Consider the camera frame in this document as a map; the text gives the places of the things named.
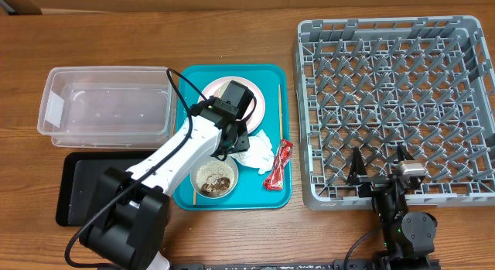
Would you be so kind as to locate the clear plastic bin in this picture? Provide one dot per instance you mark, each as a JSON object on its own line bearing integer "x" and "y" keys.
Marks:
{"x": 108, "y": 107}

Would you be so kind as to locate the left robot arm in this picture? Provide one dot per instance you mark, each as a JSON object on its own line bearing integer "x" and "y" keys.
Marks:
{"x": 129, "y": 209}

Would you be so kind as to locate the grey bowl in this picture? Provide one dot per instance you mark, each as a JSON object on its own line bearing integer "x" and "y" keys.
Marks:
{"x": 229, "y": 160}

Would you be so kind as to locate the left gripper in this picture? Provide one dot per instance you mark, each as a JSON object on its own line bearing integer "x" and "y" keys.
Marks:
{"x": 243, "y": 142}

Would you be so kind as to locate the white napkin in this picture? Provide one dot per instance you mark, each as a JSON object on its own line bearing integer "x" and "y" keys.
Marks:
{"x": 260, "y": 154}

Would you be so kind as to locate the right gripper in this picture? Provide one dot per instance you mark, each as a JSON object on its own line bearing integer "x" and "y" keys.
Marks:
{"x": 356, "y": 169}

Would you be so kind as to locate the pink plate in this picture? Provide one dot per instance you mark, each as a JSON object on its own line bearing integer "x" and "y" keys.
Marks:
{"x": 257, "y": 105}

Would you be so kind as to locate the right wooden chopstick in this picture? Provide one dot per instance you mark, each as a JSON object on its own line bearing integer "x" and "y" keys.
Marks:
{"x": 280, "y": 112}

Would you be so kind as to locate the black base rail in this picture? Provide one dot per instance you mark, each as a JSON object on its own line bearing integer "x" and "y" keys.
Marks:
{"x": 270, "y": 267}

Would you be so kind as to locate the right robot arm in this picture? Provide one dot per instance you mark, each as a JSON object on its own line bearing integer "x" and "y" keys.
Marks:
{"x": 408, "y": 236}

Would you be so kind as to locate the red snack wrapper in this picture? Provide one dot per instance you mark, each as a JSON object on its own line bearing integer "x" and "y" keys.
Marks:
{"x": 276, "y": 178}

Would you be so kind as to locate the rice and food scraps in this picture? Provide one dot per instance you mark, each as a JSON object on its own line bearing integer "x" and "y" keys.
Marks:
{"x": 215, "y": 179}

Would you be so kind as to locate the black plastic tray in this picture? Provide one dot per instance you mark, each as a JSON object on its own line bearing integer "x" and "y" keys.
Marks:
{"x": 81, "y": 171}

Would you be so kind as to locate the grey dishwasher rack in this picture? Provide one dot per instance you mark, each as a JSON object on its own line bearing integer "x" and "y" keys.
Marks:
{"x": 426, "y": 83}

